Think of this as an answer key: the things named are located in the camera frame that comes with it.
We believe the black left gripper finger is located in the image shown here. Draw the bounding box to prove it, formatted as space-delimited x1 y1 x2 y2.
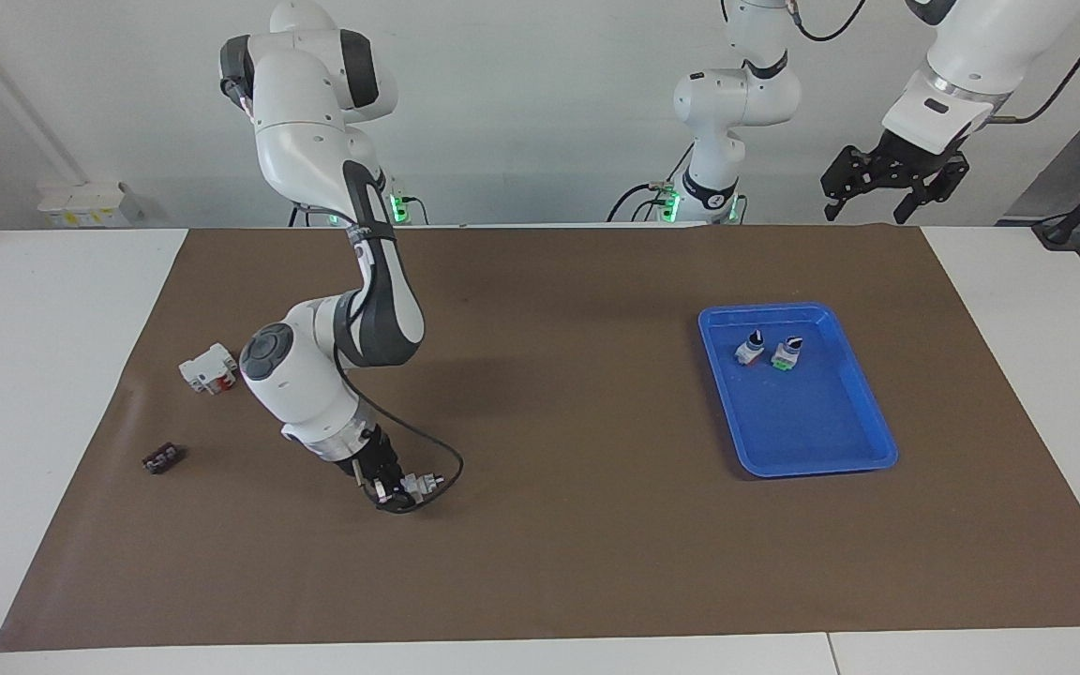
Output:
894 155 969 224
821 145 881 223

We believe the brown table mat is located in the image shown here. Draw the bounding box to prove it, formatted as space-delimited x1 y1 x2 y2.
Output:
0 225 1080 653

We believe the white red circuit breaker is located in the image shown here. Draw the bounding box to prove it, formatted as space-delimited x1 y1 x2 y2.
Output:
178 343 239 396

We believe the blue plastic tray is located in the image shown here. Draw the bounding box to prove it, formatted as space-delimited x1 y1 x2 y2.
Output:
697 302 899 479

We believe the white box with yellow labels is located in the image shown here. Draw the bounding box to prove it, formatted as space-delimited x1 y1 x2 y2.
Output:
37 182 143 229

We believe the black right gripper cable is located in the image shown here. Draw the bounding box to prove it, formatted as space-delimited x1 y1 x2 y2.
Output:
334 347 464 515

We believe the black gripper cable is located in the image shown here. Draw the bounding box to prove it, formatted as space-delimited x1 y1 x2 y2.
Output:
334 347 464 515
788 0 1080 126

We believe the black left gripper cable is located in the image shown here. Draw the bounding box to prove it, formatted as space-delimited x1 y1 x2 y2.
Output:
788 0 1080 126

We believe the black left arm base cable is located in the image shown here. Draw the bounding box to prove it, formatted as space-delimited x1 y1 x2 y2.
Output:
607 141 696 224

